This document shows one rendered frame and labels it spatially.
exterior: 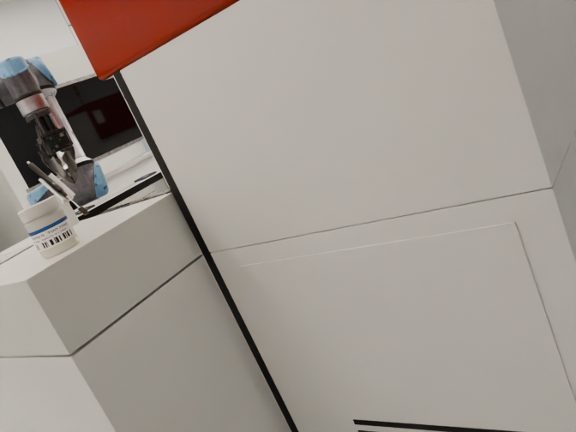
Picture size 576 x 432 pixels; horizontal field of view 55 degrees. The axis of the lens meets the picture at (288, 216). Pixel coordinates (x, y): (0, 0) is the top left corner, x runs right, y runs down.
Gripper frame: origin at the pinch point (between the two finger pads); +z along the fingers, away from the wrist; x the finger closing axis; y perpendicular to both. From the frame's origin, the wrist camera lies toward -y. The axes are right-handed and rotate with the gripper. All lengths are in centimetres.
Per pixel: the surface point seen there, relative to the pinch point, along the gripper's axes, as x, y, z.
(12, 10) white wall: 121, -437, -162
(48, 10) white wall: 158, -450, -156
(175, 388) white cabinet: -16, 65, 42
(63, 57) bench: 116, -339, -89
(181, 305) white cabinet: -6, 62, 30
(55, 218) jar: -19, 62, 3
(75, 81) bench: 115, -338, -67
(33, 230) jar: -23, 61, 4
